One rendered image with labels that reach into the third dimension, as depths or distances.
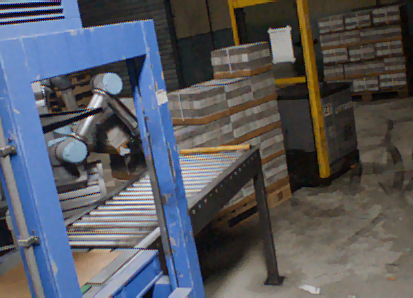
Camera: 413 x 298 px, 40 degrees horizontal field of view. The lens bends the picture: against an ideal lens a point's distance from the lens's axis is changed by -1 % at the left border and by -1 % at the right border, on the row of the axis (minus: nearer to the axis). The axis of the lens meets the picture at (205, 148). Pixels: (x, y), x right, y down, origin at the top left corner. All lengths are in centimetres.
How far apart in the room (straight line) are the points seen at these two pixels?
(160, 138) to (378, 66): 702
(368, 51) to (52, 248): 759
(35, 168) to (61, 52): 29
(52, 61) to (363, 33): 745
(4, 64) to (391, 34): 760
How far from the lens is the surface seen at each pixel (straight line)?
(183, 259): 184
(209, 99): 401
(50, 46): 133
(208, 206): 248
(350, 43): 860
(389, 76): 858
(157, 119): 172
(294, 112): 503
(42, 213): 125
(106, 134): 348
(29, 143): 123
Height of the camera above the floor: 151
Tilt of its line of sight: 12 degrees down
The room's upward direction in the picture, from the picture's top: 10 degrees counter-clockwise
